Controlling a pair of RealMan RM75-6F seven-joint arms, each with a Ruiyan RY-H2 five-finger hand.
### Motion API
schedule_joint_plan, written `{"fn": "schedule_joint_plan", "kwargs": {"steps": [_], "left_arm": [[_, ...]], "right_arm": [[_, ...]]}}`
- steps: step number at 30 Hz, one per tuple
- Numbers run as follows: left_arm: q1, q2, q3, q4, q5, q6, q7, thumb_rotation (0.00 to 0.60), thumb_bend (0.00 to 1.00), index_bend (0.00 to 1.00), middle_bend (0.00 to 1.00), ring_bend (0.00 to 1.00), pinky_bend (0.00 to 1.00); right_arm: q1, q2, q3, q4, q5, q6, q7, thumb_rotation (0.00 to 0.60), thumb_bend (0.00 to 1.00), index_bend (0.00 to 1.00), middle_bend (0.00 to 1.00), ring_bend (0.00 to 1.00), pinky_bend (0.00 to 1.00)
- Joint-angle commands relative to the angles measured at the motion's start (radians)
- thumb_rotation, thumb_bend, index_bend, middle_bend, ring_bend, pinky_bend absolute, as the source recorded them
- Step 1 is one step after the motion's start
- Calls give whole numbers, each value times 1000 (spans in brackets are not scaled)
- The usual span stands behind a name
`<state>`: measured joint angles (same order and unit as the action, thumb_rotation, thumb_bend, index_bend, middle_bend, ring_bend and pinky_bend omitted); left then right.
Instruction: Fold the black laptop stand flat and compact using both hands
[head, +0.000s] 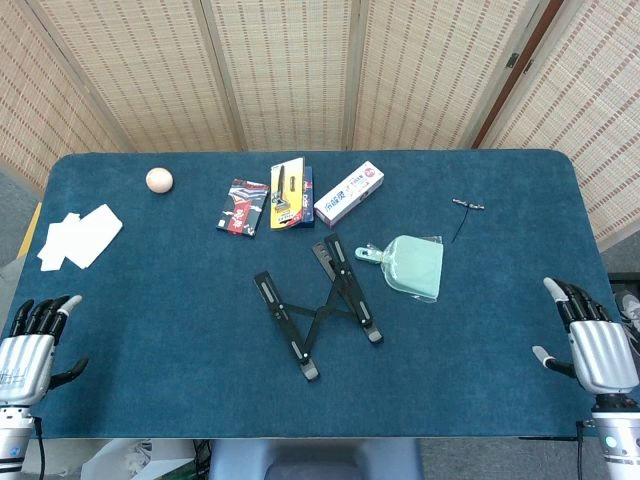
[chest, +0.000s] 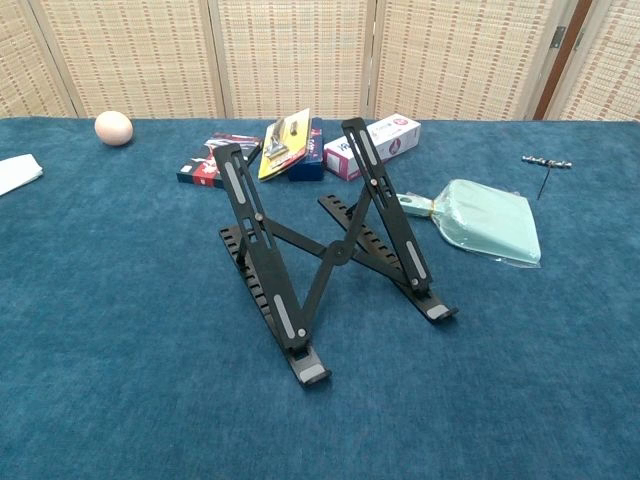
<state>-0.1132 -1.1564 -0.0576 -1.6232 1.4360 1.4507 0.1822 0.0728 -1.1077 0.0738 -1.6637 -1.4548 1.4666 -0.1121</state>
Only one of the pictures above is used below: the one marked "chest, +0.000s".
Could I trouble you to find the yellow razor blister pack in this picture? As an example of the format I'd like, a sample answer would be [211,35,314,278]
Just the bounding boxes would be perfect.
[257,107,314,184]

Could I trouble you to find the white folded cloth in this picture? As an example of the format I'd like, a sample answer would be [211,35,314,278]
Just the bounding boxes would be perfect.
[0,153,44,197]

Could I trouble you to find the pale pink egg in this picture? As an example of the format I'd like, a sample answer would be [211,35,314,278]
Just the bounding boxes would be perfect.
[94,110,135,147]

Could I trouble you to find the woven bamboo folding screen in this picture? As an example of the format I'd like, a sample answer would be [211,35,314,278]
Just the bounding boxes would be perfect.
[0,0,640,121]

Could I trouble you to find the blue table cloth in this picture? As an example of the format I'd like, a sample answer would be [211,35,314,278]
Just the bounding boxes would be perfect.
[0,117,640,480]

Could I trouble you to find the black folding stand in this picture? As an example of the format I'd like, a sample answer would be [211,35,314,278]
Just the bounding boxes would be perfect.
[217,117,460,393]

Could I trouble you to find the black red card box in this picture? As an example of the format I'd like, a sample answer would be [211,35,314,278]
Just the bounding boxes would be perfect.
[175,132,265,190]

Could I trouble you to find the metal T-handle tool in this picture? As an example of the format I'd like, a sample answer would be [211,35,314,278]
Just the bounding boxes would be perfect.
[521,154,575,201]

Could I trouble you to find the white toothpaste box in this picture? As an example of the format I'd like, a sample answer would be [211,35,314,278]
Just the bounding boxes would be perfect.
[323,115,422,182]

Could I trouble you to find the brown wooden post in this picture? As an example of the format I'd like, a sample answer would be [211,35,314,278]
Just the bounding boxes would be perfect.
[538,0,595,121]

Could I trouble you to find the dark blue box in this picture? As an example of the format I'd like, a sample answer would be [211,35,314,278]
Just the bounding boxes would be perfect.
[287,117,326,182]

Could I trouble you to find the mint green bagged dustpan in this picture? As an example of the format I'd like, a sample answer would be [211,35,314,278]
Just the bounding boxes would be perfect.
[397,178,544,269]

